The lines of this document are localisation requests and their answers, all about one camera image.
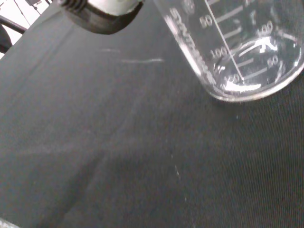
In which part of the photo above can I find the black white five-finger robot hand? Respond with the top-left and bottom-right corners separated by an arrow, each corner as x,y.
56,0 -> 146,36

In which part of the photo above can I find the clear glass rod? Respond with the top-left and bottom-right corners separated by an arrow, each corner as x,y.
99,48 -> 165,64

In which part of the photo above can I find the black tripod bar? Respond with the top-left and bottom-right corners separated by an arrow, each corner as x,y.
0,14 -> 29,34

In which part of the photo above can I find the black table cloth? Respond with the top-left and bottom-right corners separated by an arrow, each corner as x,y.
0,0 -> 304,228

